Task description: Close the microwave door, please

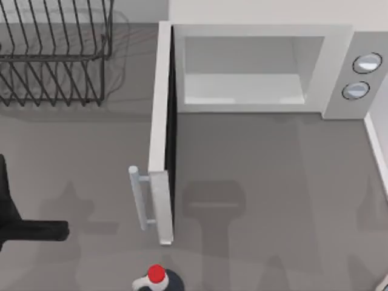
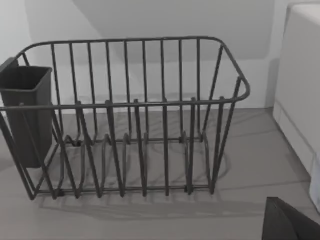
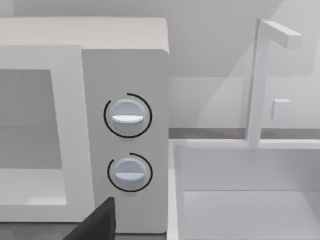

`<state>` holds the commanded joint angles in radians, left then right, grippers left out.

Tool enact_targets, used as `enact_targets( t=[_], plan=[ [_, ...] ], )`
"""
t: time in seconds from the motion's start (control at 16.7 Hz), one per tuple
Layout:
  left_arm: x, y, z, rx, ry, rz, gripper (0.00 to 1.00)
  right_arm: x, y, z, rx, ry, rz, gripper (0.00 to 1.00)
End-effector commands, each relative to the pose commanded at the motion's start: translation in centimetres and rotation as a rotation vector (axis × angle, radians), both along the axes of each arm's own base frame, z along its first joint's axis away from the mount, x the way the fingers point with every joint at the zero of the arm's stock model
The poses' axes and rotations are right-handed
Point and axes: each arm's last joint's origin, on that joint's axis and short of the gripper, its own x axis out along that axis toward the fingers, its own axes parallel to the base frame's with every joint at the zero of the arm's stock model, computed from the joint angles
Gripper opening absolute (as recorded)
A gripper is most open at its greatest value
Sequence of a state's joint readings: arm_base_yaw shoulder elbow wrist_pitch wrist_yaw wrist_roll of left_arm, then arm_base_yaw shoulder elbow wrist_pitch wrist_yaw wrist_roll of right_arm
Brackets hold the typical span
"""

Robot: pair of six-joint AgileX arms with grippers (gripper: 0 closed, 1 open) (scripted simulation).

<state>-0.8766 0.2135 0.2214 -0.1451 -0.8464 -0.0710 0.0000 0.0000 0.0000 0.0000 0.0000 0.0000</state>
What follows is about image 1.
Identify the dark wire dish rack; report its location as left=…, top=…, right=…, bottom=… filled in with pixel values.
left=0, top=0, right=115, bottom=107

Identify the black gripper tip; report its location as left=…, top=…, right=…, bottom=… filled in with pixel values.
left=0, top=153, right=70, bottom=252

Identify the round microwave knob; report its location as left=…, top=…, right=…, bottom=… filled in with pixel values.
left=352, top=52, right=383, bottom=74
left=341, top=81, right=371, bottom=100

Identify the dark bottle with red cap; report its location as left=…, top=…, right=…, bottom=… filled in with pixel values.
left=132, top=264, right=185, bottom=291

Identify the pale microwave oven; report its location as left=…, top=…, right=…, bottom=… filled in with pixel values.
left=168, top=0, right=388, bottom=121

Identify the pale microwave door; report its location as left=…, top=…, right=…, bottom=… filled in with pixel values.
left=147, top=21, right=178, bottom=246

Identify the grey microwave door handle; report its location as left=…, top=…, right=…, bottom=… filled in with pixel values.
left=128, top=165, right=157, bottom=232

